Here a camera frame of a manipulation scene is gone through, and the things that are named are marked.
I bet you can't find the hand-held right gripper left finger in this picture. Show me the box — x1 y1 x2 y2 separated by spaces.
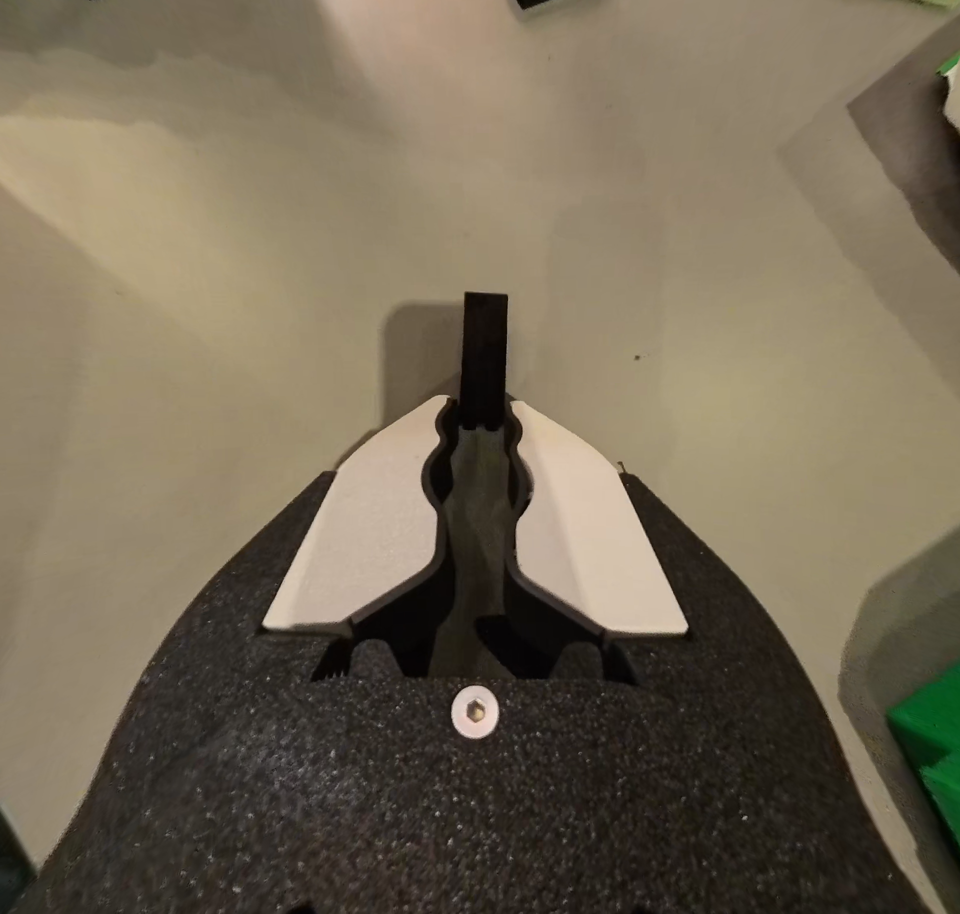
261 394 457 680

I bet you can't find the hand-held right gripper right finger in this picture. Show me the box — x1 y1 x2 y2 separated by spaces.
474 399 691 683

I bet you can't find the grey desk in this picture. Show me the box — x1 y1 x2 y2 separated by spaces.
0 0 960 914

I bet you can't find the green cardboard toy box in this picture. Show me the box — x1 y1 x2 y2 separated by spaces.
885 659 960 859

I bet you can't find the green white cardboard piece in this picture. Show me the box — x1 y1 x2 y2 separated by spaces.
933 53 960 129

